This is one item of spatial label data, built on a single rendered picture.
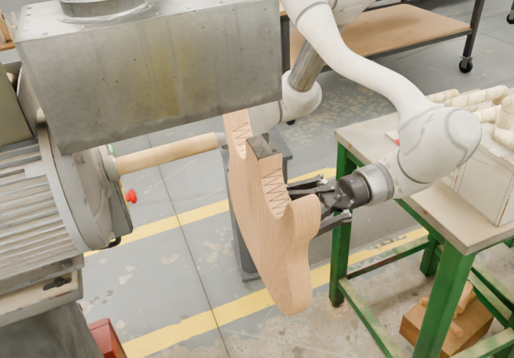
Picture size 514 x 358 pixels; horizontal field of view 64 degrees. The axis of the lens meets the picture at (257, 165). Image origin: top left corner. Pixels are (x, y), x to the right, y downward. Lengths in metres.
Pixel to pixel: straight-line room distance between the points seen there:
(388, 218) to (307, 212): 1.85
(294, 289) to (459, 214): 0.52
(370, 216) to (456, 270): 1.35
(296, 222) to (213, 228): 1.79
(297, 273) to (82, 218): 0.38
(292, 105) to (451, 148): 0.93
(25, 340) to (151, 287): 1.37
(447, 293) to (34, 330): 0.94
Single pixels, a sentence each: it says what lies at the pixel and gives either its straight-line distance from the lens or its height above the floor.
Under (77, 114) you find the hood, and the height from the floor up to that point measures 1.44.
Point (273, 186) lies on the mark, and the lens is 0.73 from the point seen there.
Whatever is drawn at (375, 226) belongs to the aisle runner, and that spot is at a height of 0.00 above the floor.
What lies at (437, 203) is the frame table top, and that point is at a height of 0.93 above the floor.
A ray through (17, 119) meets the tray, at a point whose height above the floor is 1.41.
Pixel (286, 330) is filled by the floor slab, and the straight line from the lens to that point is 1.95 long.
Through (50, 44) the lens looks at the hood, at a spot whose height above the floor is 1.52.
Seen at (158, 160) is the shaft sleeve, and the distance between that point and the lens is 0.74.
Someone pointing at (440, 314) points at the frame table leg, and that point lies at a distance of 1.28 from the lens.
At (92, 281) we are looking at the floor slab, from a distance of 2.34.
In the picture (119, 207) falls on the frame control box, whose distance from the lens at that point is 1.05.
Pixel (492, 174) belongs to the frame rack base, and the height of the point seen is 1.05.
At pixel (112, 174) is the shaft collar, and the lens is 0.74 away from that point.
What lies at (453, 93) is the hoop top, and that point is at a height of 1.05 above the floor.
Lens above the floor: 1.66
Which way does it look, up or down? 36 degrees down
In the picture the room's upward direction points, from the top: 5 degrees counter-clockwise
